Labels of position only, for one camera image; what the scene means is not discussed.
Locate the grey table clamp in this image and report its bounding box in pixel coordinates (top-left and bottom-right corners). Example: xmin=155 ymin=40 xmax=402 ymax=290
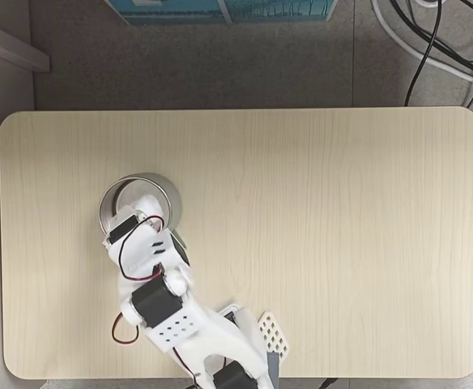
xmin=266 ymin=350 xmax=282 ymax=383

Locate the blue printed box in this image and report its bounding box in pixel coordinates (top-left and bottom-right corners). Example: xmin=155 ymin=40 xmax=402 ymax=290
xmin=104 ymin=0 xmax=339 ymax=27

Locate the red black servo cable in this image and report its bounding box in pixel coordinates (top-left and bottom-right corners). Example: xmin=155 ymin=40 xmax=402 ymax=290
xmin=111 ymin=310 xmax=141 ymax=346
xmin=117 ymin=216 xmax=168 ymax=284

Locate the metal mug green handle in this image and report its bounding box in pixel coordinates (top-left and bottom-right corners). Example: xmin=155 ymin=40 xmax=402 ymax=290
xmin=98 ymin=171 xmax=190 ymax=264

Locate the grey wall ledge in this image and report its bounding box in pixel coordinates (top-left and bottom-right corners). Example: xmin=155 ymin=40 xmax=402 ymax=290
xmin=0 ymin=15 xmax=52 ymax=75

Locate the thick white cable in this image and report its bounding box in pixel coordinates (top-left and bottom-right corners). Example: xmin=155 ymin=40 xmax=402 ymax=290
xmin=369 ymin=0 xmax=473 ymax=89

